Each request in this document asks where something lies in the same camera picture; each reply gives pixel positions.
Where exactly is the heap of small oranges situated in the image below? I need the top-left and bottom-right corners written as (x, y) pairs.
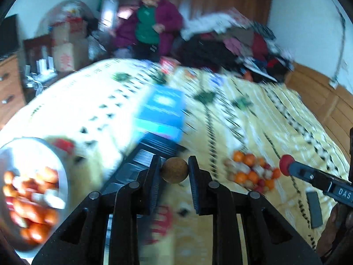
top-left (3, 166), bottom-right (60, 245)

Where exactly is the pile of clothes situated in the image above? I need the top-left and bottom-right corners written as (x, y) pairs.
top-left (176, 7), bottom-right (294, 83)

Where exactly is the red snack packet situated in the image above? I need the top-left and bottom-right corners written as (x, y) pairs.
top-left (159, 57), bottom-right (180, 74)

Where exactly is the yellow patterned blanket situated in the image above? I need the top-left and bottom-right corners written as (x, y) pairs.
top-left (0, 58), bottom-right (351, 265)

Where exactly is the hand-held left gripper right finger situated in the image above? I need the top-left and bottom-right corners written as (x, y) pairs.
top-left (188, 155), bottom-right (323, 265)

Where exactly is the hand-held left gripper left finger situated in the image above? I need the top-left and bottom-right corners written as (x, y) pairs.
top-left (31, 155), bottom-right (163, 265)

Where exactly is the black smartphone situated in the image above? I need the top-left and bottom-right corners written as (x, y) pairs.
top-left (306, 192), bottom-right (324, 229)

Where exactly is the dark wooden cabinet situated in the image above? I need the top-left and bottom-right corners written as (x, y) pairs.
top-left (23, 34), bottom-right (56, 72)

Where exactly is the metal bowl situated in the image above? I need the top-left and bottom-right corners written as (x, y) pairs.
top-left (0, 137), bottom-right (70, 252)

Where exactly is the blue and green carton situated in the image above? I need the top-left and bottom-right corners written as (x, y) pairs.
top-left (99, 85), bottom-right (187, 196)

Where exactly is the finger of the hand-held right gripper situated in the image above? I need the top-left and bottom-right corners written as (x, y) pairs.
top-left (289, 161), bottom-right (333, 194)

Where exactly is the clear plastic bag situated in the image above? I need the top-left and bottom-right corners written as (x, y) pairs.
top-left (37, 0), bottom-right (96, 38)

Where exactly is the orange snack packet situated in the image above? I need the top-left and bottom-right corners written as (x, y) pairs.
top-left (183, 69), bottom-right (199, 82)

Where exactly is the black television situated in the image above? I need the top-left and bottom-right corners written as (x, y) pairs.
top-left (0, 14), bottom-right (20, 57)

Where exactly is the wooden headboard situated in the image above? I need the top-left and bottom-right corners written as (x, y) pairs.
top-left (284, 62), bottom-right (353, 155)

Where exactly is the wooden dresser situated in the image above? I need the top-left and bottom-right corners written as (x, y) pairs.
top-left (0, 54), bottom-right (26, 130)

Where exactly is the person's right hand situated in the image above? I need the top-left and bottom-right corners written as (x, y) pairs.
top-left (317, 203), bottom-right (353, 258)

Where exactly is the single brown longan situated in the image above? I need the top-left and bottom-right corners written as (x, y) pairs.
top-left (161, 157), bottom-right (189, 184)

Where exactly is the blue and white packet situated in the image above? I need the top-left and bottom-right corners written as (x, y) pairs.
top-left (208, 73), bottom-right (225, 89)

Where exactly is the white wall cable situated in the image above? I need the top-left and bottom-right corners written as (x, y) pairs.
top-left (309, 0), bottom-right (348, 82)

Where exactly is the cardboard box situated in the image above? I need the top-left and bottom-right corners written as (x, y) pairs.
top-left (51, 19), bottom-right (89, 43)
top-left (52, 39), bottom-right (90, 72)

